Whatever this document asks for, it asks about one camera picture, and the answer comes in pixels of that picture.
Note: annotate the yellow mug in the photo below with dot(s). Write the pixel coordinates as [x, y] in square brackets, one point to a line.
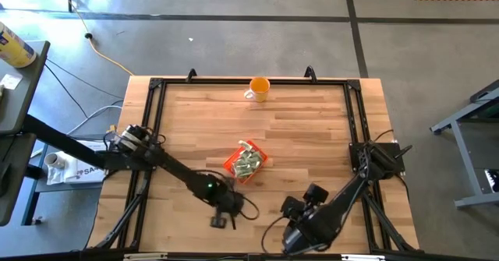
[260, 87]

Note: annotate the grey side desk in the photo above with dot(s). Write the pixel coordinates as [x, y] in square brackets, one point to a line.
[21, 93]

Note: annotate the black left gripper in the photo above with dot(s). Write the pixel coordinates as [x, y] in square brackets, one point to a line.
[230, 203]

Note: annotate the silver bracket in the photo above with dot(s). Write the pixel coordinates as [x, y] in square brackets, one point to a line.
[145, 256]
[362, 257]

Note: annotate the dark grey panel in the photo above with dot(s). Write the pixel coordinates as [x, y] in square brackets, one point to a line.
[13, 175]

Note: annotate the white paper sheet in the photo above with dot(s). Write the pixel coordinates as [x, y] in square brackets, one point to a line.
[9, 82]

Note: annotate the black aluminium frame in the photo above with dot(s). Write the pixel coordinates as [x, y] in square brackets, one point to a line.
[218, 81]

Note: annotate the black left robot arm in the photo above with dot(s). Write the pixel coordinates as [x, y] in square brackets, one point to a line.
[171, 167]

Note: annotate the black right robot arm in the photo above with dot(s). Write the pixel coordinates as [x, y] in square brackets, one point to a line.
[351, 198]

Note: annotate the white printed bag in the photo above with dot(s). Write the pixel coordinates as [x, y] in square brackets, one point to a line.
[82, 174]

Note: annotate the blue metal cart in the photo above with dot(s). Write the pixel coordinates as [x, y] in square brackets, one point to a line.
[29, 198]

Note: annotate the black keyboard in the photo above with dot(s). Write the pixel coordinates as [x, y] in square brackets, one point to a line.
[492, 180]

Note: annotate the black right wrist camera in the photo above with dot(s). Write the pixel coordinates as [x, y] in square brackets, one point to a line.
[291, 207]

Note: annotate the yellow wipes canister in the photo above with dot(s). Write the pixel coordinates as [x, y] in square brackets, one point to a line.
[13, 46]

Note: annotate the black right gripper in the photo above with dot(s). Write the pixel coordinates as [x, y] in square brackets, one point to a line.
[319, 228]

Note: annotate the white cup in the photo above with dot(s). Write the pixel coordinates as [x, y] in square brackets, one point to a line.
[52, 160]

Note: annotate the grey metal table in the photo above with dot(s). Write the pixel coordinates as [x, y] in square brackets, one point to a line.
[464, 156]

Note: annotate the orange plastic basket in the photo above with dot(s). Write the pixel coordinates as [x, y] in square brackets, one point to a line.
[227, 164]

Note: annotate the black support beam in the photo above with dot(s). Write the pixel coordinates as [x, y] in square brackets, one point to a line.
[62, 142]

